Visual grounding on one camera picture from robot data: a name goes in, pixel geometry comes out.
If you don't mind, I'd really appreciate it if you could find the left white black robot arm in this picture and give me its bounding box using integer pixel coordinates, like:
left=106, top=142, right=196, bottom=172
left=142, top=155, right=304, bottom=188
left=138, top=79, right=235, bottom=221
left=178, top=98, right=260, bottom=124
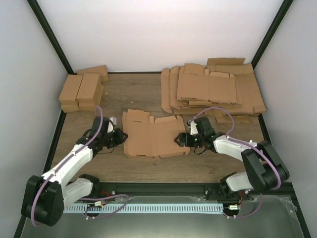
left=21, top=116, right=128, bottom=226

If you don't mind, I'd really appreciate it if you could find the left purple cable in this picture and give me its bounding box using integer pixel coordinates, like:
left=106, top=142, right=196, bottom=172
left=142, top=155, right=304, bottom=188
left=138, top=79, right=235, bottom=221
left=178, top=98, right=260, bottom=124
left=31, top=105, right=104, bottom=228

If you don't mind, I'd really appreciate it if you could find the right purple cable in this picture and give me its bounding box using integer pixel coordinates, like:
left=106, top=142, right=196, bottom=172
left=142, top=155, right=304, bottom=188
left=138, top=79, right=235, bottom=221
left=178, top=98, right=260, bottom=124
left=187, top=106, right=282, bottom=190

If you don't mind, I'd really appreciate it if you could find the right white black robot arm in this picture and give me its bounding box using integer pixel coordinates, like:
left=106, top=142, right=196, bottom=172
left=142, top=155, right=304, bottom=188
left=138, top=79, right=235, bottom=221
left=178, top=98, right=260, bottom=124
left=174, top=117, right=290, bottom=200

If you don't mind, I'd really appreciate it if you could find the folded box top right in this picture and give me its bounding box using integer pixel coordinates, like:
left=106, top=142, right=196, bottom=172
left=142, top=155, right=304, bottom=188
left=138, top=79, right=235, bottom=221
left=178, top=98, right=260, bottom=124
left=76, top=73, right=101, bottom=103

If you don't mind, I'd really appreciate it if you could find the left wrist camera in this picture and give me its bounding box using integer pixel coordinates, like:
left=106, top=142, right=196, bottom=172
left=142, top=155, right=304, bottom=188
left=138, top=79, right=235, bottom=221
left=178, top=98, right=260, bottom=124
left=109, top=117, right=117, bottom=126

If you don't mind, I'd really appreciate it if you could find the stack of flat cardboard sheets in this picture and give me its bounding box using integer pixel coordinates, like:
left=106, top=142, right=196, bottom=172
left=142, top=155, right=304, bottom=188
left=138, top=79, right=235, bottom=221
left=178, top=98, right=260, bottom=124
left=160, top=58, right=266, bottom=123

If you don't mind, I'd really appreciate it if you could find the left black frame post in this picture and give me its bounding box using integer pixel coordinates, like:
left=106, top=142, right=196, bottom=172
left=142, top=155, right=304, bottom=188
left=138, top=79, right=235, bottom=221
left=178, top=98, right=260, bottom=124
left=27, top=0, right=75, bottom=74

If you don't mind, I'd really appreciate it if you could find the folded box bottom left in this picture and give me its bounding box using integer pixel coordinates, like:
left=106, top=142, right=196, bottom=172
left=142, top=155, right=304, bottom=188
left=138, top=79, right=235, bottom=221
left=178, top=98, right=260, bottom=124
left=61, top=104, right=80, bottom=113

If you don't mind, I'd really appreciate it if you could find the folded box at back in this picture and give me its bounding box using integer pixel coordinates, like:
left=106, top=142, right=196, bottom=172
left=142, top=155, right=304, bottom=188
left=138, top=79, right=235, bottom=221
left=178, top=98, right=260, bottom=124
left=77, top=65, right=109, bottom=82

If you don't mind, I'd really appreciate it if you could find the top flat cardboard sheet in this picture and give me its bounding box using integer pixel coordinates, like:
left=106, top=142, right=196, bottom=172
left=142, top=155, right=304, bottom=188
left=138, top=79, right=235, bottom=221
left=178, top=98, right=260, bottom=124
left=177, top=71, right=238, bottom=104

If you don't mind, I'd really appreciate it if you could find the light blue slotted cable duct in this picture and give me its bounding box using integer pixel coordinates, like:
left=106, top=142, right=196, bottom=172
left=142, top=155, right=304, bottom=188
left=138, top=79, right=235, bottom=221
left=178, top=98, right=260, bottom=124
left=64, top=203, right=223, bottom=214

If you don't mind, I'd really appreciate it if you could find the folded box top left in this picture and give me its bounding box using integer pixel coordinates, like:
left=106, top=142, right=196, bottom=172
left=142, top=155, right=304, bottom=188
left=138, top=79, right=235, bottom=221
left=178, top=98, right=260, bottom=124
left=59, top=74, right=83, bottom=106

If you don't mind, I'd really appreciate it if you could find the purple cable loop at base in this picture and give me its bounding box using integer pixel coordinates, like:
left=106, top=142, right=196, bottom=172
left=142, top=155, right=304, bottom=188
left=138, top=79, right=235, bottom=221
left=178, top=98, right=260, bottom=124
left=84, top=193, right=131, bottom=221

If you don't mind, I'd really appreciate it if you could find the black frame post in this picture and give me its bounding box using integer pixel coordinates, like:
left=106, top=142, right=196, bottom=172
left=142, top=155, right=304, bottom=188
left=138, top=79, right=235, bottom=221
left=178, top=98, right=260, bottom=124
left=251, top=0, right=294, bottom=69
left=27, top=0, right=75, bottom=74

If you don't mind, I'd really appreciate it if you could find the folded box bottom right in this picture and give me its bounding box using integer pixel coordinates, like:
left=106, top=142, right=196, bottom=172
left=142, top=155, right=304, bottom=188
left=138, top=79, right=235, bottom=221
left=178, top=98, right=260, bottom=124
left=79, top=84, right=104, bottom=111

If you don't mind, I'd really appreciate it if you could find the right black frame post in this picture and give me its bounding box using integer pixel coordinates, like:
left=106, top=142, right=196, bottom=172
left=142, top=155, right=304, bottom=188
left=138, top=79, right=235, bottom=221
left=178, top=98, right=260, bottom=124
left=251, top=0, right=294, bottom=69

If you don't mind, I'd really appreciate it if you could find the brown cardboard box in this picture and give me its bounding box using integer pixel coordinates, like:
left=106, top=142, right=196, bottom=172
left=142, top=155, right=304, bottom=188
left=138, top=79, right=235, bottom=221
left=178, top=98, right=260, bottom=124
left=122, top=109, right=190, bottom=158

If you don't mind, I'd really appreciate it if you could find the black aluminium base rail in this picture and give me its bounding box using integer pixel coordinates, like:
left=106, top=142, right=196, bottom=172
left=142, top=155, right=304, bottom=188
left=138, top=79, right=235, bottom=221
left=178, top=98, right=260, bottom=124
left=95, top=182, right=250, bottom=201

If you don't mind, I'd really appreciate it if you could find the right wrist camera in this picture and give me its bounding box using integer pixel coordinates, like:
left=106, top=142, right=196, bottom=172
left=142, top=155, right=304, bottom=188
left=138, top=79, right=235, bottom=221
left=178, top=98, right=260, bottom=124
left=187, top=120, right=198, bottom=135

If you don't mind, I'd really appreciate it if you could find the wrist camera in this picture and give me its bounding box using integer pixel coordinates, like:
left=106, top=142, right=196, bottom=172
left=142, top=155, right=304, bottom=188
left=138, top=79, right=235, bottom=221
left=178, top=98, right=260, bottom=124
left=187, top=120, right=198, bottom=135
left=109, top=117, right=117, bottom=126

